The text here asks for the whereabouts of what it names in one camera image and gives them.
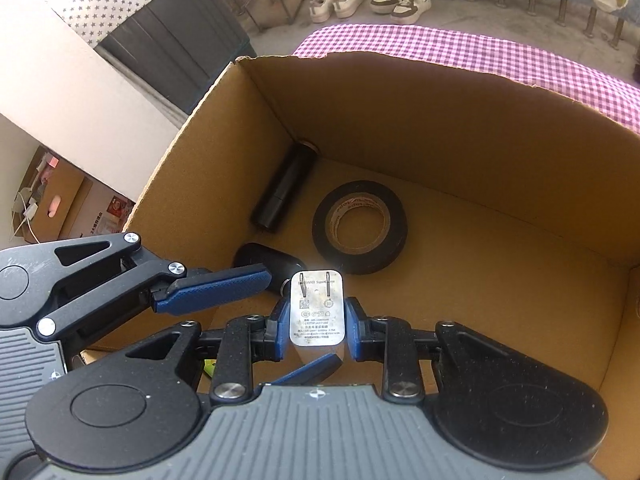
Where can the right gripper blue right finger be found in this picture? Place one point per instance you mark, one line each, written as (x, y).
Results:
(392, 342)

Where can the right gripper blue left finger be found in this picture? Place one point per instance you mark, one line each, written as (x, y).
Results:
(245, 341)

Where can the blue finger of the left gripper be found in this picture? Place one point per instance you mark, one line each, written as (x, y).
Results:
(201, 289)
(312, 373)

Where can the white power adapter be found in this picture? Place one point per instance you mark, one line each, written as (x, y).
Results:
(317, 318)

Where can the black oval case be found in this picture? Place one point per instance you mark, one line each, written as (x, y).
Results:
(280, 265)

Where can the black electrical tape roll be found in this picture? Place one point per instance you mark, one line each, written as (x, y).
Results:
(360, 227)

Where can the black lipstick tube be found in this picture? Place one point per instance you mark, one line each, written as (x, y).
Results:
(284, 186)

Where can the cardboard boxes on floor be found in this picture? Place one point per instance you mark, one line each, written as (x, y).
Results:
(56, 200)

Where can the brown cardboard box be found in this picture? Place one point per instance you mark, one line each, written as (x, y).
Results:
(522, 205)

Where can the dark cabinet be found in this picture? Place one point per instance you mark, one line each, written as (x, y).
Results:
(179, 47)

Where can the brown white sneakers pair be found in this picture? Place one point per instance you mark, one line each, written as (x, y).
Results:
(402, 12)

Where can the purple checkered tablecloth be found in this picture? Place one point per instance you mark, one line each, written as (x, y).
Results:
(521, 63)

